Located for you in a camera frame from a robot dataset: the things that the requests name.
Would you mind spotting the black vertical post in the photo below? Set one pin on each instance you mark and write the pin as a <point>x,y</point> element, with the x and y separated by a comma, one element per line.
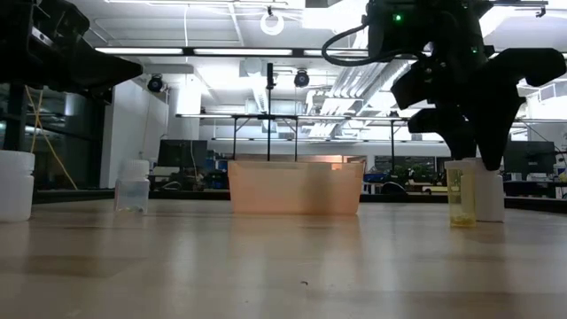
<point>14,119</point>

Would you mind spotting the black round ceiling camera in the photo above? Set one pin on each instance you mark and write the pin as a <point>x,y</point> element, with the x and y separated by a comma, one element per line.
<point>301,78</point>
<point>155,83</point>

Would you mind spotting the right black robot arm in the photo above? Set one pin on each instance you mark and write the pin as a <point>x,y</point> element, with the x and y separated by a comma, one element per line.
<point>425,17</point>

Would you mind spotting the clear pill bottle white cap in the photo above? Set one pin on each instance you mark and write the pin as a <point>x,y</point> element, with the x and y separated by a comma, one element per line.
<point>132,188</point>

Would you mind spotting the long ceiling light bar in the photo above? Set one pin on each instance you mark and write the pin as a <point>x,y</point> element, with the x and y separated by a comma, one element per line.
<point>195,51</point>

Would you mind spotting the yellow transparent pill vial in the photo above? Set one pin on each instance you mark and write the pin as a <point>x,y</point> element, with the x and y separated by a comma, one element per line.
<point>457,195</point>

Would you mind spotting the black metal frame stand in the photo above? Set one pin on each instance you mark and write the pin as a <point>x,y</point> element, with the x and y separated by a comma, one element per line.
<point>269,115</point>

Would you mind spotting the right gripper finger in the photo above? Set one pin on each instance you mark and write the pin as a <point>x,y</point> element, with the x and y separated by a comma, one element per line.
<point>498,115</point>
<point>456,133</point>

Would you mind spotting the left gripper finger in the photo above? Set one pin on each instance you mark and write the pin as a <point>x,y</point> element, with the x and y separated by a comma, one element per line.
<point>97,71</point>

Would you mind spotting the white opaque pill bottle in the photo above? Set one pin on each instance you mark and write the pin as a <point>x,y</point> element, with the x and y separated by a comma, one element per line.
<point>491,197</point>

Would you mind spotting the black computer monitor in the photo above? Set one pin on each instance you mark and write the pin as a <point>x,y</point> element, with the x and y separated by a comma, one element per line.
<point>182,153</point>
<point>529,159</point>

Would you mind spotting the black office chair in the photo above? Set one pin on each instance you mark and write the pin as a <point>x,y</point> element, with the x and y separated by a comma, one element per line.
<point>393,188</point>

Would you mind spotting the white square column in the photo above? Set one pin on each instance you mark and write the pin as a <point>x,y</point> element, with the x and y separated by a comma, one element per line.
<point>133,133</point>

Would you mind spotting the silver ceiling duct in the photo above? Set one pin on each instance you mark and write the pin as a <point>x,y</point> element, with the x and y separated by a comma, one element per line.
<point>372,80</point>

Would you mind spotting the white frosted pill bottle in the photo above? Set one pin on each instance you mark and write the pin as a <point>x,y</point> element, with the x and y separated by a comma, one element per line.
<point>16,190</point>

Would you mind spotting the orange translucent plastic basket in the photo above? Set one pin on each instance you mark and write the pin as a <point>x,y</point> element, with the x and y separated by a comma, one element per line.
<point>294,188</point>

